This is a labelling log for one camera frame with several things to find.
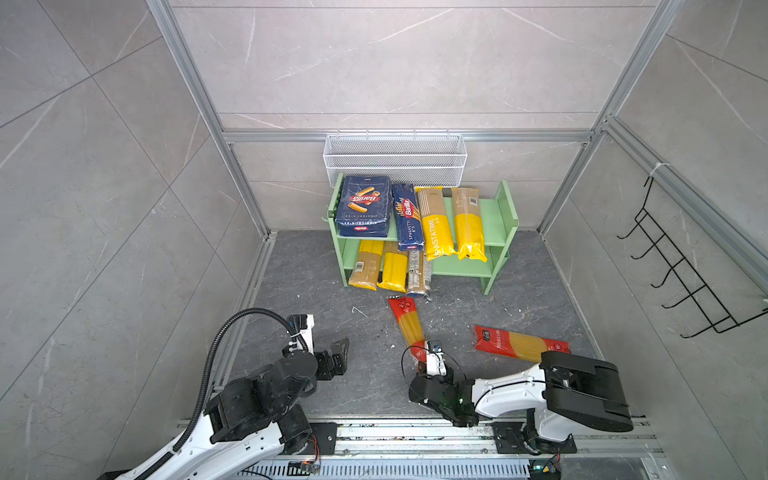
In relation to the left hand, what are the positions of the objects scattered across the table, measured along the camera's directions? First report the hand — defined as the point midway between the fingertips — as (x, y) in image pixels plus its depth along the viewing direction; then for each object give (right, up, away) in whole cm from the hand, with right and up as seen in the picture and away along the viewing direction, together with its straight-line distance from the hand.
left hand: (334, 338), depth 69 cm
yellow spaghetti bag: (+34, +25, +9) cm, 44 cm away
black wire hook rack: (+80, +13, -1) cm, 81 cm away
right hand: (+22, -14, +17) cm, 31 cm away
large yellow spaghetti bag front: (+15, +16, +21) cm, 30 cm away
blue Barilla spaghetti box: (+19, +26, +9) cm, 33 cm away
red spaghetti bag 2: (+51, -7, +18) cm, 54 cm away
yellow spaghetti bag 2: (+6, +17, +21) cm, 28 cm away
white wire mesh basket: (+24, +53, +32) cm, 66 cm away
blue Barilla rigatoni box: (+6, +33, +13) cm, 36 cm away
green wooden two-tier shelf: (+46, +28, +17) cm, 56 cm away
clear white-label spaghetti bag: (+22, +14, +19) cm, 32 cm away
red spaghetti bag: (+18, +1, +24) cm, 30 cm away
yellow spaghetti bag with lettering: (+26, +25, +9) cm, 37 cm away
